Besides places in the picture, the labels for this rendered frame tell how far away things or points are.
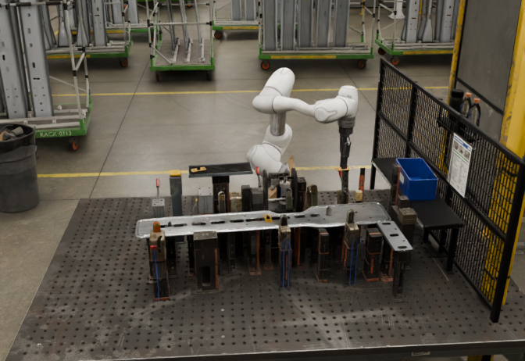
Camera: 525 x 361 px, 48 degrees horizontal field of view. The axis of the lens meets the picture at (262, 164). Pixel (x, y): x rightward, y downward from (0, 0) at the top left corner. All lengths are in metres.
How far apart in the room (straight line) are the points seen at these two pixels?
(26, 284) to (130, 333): 1.90
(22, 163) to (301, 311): 3.29
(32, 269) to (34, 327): 1.79
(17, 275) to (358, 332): 2.83
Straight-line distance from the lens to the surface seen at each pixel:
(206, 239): 3.00
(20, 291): 4.70
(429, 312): 3.15
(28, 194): 5.74
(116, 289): 3.28
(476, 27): 5.54
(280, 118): 3.70
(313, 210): 3.31
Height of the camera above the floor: 2.58
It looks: 24 degrees down
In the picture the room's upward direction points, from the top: straight up
